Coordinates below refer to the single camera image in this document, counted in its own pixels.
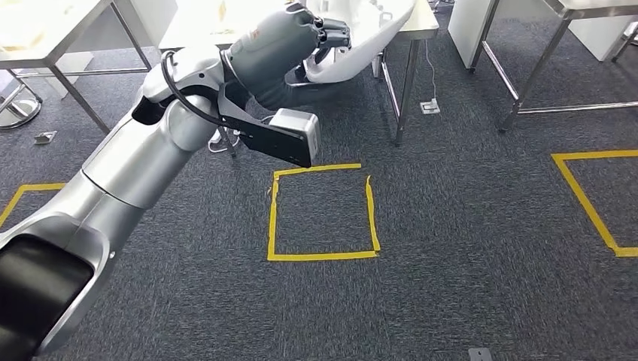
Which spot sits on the white plastic shell part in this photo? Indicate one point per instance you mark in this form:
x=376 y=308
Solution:
x=369 y=30

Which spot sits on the yellow floor tape square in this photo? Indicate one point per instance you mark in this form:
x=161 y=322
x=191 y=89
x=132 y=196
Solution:
x=598 y=155
x=324 y=256

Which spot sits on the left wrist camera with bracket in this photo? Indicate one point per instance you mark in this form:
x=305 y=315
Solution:
x=294 y=129

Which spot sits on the chrome round stool base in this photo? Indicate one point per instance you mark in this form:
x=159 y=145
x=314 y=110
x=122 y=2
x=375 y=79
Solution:
x=20 y=112

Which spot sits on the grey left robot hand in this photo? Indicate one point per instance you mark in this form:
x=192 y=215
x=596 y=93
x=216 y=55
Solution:
x=269 y=55

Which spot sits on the silver floor socket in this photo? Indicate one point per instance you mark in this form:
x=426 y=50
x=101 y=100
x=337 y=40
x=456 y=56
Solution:
x=45 y=137
x=429 y=106

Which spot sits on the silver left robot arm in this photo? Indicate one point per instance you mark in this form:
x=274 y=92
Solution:
x=139 y=164

